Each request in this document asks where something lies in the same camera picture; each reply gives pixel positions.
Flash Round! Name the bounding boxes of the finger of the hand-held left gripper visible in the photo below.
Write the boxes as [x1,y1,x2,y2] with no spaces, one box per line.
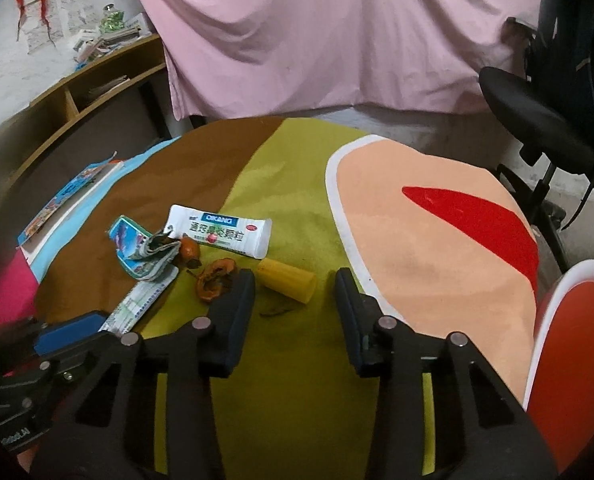
[33,310,122,378]

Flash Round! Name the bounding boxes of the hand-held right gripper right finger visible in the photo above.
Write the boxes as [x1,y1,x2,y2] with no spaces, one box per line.
[334,267,560,480]

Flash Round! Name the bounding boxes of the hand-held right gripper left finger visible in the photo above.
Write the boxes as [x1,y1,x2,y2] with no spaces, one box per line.
[29,269,256,480]

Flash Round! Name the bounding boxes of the large orange peel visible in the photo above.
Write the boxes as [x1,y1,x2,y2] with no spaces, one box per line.
[196,258,238,305]

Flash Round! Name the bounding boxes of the yellow corn cob piece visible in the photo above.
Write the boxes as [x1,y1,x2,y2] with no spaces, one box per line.
[256,258,318,306]

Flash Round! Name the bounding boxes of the long white green wrapper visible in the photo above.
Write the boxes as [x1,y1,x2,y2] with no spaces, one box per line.
[98,265,179,336]

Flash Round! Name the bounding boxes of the small orange peel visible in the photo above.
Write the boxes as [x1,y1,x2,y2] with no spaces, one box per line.
[179,236,201,262]

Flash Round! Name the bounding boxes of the white sachet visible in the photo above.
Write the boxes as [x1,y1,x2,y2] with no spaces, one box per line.
[167,204,273,260]

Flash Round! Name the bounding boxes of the blue green packet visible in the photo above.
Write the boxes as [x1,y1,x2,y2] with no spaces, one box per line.
[108,215,180,281]

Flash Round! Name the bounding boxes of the blue cover book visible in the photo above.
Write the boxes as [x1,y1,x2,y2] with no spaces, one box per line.
[18,152,125,248]

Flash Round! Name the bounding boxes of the multicoloured blanket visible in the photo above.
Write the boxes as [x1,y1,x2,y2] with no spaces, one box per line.
[0,116,540,480]

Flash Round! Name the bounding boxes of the wooden shelf desk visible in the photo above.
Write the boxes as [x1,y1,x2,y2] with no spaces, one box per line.
[0,34,170,221]

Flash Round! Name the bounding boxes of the thin stack of papers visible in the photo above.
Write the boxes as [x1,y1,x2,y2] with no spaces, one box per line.
[88,76,132,99]

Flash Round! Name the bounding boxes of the black office chair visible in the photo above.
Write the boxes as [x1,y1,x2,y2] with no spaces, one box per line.
[478,0,594,276]

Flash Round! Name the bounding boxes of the pink hanging sheet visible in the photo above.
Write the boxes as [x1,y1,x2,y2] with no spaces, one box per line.
[121,0,560,122]

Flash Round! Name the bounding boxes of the stack of books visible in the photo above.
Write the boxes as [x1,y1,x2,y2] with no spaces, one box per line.
[72,15,148,66]

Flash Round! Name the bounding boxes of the glass jar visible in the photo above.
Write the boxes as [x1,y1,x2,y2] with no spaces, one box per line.
[99,4,126,32]

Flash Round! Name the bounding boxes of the paper wall calendar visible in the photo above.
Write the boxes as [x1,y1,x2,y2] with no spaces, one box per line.
[24,0,102,56]

